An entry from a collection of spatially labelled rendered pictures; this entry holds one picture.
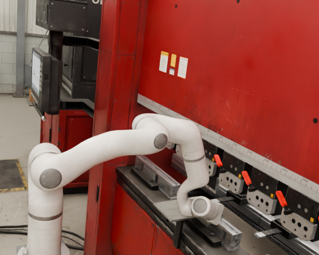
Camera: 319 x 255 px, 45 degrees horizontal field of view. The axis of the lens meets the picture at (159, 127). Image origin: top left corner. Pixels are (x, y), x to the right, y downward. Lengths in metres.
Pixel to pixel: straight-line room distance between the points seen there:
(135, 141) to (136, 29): 1.29
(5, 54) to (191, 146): 7.25
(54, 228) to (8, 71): 7.24
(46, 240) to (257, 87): 1.03
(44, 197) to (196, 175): 0.58
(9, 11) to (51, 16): 5.95
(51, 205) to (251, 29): 1.08
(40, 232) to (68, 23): 1.46
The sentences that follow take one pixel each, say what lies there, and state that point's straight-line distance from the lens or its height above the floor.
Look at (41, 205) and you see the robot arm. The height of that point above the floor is 1.24.
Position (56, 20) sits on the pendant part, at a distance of 2.50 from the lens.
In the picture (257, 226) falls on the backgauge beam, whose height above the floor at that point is 0.91.
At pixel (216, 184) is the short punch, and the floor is 1.13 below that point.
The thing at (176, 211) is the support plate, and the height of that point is 1.00.
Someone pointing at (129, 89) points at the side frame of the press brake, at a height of 1.43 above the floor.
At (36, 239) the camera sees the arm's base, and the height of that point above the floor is 1.11.
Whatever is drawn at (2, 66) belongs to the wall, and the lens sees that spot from 8.53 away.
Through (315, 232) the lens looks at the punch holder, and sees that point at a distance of 1.57.
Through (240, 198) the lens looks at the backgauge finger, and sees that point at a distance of 2.15.
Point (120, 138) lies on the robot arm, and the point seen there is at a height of 1.48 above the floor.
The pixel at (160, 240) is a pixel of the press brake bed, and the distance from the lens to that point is 2.24.
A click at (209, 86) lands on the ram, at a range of 1.92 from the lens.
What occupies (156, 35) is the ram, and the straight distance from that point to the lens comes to 2.40.
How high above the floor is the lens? 1.90
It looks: 16 degrees down
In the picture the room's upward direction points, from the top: 7 degrees clockwise
